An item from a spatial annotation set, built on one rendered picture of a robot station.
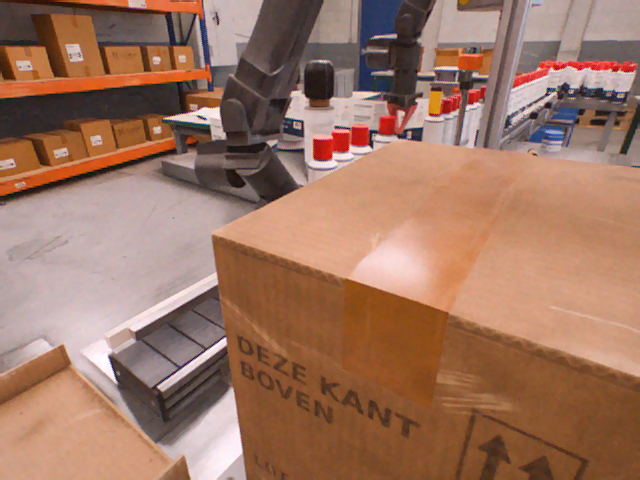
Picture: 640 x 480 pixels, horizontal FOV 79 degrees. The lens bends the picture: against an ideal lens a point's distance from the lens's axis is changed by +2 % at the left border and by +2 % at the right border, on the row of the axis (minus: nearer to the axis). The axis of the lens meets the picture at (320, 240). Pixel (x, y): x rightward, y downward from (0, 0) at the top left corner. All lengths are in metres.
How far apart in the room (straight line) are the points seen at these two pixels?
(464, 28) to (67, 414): 8.55
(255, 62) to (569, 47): 8.18
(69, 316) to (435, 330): 0.64
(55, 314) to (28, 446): 0.25
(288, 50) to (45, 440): 0.51
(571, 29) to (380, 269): 8.40
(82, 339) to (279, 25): 0.51
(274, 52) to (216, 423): 0.43
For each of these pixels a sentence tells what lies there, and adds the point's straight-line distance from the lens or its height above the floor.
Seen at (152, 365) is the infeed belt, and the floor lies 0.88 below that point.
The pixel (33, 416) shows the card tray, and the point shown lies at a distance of 0.59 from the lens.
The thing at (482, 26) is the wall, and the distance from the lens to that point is 8.68.
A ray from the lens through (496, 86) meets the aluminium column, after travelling 1.02.
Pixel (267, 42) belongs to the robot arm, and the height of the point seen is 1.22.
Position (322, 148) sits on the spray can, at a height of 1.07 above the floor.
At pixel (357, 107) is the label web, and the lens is 1.26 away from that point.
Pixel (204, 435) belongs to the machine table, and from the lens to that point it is 0.50.
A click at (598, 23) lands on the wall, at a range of 8.62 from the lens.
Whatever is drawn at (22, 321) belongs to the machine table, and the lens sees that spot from 0.77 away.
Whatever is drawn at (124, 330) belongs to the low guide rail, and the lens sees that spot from 0.53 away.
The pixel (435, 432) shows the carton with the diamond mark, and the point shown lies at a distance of 0.22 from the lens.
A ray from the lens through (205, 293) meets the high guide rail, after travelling 0.47.
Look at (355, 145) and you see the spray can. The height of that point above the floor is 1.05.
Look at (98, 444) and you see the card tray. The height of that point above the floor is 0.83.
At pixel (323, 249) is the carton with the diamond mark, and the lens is 0.21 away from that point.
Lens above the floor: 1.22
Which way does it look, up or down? 27 degrees down
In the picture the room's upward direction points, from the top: straight up
